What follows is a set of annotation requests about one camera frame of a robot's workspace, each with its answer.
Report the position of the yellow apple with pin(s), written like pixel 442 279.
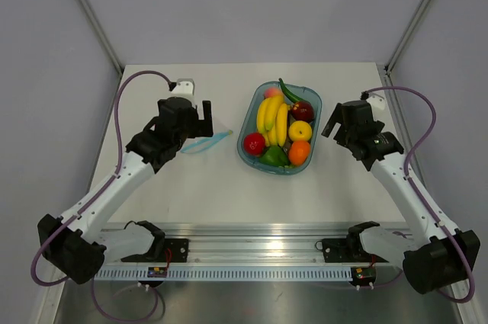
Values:
pixel 300 131

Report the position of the clear zip top bag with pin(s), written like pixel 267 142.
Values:
pixel 205 143

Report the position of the orange fruit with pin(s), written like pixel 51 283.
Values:
pixel 298 152

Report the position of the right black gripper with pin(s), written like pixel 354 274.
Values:
pixel 337 117

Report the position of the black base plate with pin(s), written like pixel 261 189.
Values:
pixel 335 250
pixel 176 250

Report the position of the yellow banana bunch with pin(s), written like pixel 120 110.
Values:
pixel 271 120

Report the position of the bright red apple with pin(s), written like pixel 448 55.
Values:
pixel 254 144

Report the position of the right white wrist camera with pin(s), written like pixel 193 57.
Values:
pixel 377 102

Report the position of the aluminium mounting rail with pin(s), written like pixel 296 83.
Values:
pixel 255 244

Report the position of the green bell pepper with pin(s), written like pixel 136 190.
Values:
pixel 274 156

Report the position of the left aluminium frame post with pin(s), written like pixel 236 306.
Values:
pixel 101 36

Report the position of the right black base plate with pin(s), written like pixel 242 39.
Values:
pixel 335 250

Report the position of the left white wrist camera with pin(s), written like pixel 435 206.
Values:
pixel 184 88

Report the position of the small circuit board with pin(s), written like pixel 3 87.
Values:
pixel 157 272
pixel 363 277

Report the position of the pink peach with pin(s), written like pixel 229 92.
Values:
pixel 272 92

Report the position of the right small circuit board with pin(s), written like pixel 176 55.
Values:
pixel 363 277

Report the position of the dark red apple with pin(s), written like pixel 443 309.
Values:
pixel 303 110

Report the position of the left small circuit board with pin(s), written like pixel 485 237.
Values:
pixel 157 272

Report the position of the white slotted cable duct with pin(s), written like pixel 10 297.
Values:
pixel 228 273

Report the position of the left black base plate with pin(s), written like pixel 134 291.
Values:
pixel 176 250

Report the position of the blue plastic fruit basket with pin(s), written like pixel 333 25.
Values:
pixel 249 126

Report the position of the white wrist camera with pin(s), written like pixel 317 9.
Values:
pixel 377 102
pixel 184 88

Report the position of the right aluminium frame post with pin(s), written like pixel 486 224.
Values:
pixel 408 34

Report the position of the green chili pepper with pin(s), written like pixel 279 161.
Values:
pixel 288 93

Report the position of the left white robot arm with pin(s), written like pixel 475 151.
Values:
pixel 76 243

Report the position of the aluminium frame post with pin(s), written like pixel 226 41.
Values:
pixel 408 34
pixel 101 36

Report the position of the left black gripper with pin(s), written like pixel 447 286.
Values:
pixel 201 127

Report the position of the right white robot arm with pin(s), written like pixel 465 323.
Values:
pixel 438 254

